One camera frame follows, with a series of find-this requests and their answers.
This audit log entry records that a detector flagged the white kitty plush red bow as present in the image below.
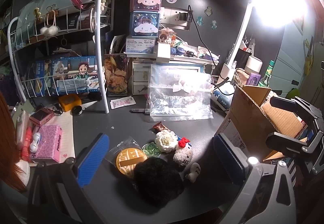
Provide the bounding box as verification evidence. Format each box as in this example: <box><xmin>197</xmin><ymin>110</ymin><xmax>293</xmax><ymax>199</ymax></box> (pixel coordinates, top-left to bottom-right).
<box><xmin>173</xmin><ymin>137</ymin><xmax>193</xmax><ymax>167</ymax></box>

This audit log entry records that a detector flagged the black fluffy pompom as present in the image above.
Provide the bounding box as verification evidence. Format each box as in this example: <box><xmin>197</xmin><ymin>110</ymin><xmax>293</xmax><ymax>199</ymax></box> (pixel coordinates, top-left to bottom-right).
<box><xmin>133</xmin><ymin>157</ymin><xmax>184</xmax><ymax>208</ymax></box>

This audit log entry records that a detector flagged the white fabric flower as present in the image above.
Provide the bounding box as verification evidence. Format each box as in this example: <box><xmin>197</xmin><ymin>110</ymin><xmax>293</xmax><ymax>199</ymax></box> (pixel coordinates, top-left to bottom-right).
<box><xmin>155</xmin><ymin>130</ymin><xmax>178</xmax><ymax>153</ymax></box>

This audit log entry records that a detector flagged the brown snack packet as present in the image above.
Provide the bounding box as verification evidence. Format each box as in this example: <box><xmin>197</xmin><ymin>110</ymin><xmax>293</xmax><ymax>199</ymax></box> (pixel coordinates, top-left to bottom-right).
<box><xmin>152</xmin><ymin>121</ymin><xmax>169</xmax><ymax>133</ymax></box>

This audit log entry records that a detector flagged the green glass bottle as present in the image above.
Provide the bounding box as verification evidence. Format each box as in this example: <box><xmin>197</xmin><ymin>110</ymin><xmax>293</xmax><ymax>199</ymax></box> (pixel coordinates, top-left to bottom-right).
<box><xmin>258</xmin><ymin>60</ymin><xmax>275</xmax><ymax>87</ymax></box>

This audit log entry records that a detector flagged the brown cardboard box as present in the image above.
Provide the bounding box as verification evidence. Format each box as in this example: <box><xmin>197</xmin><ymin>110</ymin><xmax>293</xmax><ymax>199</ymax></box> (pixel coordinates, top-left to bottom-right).
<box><xmin>216</xmin><ymin>86</ymin><xmax>305</xmax><ymax>161</ymax></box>

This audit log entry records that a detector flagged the small white ghost figure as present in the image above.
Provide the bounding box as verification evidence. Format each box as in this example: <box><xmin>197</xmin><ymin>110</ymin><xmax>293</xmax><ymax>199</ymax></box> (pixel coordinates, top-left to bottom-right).
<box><xmin>186</xmin><ymin>162</ymin><xmax>201</xmax><ymax>183</ymax></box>

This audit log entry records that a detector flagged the purple small box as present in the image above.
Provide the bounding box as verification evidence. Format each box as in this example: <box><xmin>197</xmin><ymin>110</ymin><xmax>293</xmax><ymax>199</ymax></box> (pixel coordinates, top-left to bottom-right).
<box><xmin>246</xmin><ymin>72</ymin><xmax>261</xmax><ymax>86</ymax></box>

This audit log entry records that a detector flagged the pink patterned tissue box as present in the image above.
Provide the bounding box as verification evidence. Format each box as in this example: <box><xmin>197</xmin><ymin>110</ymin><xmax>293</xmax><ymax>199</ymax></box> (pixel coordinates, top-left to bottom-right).
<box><xmin>30</xmin><ymin>125</ymin><xmax>63</xmax><ymax>164</ymax></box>

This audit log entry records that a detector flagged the white cylinder container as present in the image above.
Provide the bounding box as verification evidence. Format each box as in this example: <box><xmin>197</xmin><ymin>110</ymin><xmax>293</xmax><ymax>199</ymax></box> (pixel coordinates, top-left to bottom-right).
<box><xmin>244</xmin><ymin>56</ymin><xmax>262</xmax><ymax>74</ymax></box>

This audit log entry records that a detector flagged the green glass trinket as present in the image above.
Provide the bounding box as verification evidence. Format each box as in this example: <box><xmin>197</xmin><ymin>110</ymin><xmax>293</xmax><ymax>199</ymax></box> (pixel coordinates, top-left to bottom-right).
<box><xmin>142</xmin><ymin>142</ymin><xmax>161</xmax><ymax>158</ymax></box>

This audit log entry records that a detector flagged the yellow small box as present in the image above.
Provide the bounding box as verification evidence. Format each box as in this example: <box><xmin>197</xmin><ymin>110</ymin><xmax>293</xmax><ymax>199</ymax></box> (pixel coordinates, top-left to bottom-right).
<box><xmin>58</xmin><ymin>94</ymin><xmax>82</xmax><ymax>112</ymax></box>

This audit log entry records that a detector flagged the pink white paper slip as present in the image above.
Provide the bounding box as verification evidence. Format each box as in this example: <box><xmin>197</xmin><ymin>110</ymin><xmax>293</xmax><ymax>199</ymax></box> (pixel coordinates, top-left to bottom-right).
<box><xmin>110</xmin><ymin>96</ymin><xmax>136</xmax><ymax>110</ymax></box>

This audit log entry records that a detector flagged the pink compact case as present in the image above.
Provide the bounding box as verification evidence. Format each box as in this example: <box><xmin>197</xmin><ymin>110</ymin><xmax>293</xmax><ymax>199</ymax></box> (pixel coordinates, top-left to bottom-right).
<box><xmin>29</xmin><ymin>108</ymin><xmax>54</xmax><ymax>127</ymax></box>

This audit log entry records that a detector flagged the black marker pen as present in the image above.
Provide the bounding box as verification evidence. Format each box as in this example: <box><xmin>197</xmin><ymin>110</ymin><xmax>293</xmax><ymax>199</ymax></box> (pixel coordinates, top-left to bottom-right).
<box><xmin>131</xmin><ymin>109</ymin><xmax>150</xmax><ymax>115</ymax></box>

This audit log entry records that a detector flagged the anime picture box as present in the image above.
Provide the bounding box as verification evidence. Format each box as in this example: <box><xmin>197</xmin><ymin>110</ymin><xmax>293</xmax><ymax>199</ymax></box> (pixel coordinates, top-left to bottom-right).
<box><xmin>26</xmin><ymin>56</ymin><xmax>99</xmax><ymax>97</ymax></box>

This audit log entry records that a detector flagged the clear plastic zip bag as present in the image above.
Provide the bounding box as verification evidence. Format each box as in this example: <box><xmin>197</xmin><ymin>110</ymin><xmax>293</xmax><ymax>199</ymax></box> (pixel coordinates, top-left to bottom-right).
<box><xmin>148</xmin><ymin>64</ymin><xmax>213</xmax><ymax>121</ymax></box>

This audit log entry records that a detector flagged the anime art card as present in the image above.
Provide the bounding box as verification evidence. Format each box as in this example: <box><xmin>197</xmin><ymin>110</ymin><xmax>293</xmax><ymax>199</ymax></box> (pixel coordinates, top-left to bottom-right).
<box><xmin>104</xmin><ymin>54</ymin><xmax>127</xmax><ymax>97</ymax></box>

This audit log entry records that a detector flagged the white desk lamp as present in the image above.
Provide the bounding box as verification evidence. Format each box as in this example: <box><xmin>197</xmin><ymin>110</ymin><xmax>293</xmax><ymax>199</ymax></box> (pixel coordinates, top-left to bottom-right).
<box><xmin>223</xmin><ymin>0</ymin><xmax>307</xmax><ymax>68</ymax></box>

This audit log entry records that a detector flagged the white drawer unit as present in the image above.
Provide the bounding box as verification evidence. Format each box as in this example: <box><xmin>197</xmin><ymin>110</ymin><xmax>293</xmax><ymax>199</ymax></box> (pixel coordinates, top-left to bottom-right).
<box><xmin>128</xmin><ymin>58</ymin><xmax>153</xmax><ymax>95</ymax></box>

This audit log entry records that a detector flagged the white blue medicine box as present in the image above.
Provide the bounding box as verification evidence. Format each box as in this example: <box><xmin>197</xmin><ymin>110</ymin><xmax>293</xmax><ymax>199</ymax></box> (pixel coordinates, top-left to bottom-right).
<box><xmin>125</xmin><ymin>37</ymin><xmax>156</xmax><ymax>54</ymax></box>

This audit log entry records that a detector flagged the blue Cinnamoroll box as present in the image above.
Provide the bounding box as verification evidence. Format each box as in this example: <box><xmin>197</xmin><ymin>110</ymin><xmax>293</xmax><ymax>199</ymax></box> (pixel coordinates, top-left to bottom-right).
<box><xmin>130</xmin><ymin>11</ymin><xmax>160</xmax><ymax>37</ymax></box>

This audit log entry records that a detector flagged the white wire shelf rack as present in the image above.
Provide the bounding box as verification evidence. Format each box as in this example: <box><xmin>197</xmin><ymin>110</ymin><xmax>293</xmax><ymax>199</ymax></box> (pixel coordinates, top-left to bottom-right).
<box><xmin>6</xmin><ymin>0</ymin><xmax>112</xmax><ymax>114</ymax></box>

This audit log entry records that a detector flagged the wall power outlet panel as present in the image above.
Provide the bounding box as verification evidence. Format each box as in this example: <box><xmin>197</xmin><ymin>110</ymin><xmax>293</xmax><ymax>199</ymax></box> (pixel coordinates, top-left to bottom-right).
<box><xmin>159</xmin><ymin>7</ymin><xmax>191</xmax><ymax>31</ymax></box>

